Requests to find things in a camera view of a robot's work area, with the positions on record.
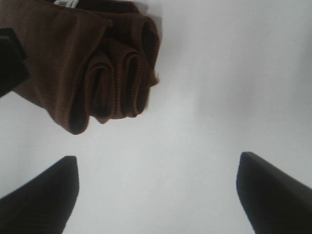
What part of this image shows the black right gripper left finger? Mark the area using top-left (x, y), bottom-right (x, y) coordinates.
top-left (0, 156), bottom-right (79, 234)

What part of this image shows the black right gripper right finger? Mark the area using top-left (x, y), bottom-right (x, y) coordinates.
top-left (236, 152), bottom-right (312, 234)

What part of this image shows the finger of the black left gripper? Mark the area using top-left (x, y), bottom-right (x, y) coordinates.
top-left (0, 28), bottom-right (29, 97)

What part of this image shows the brown towel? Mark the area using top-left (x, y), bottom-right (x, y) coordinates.
top-left (0, 0), bottom-right (160, 135)

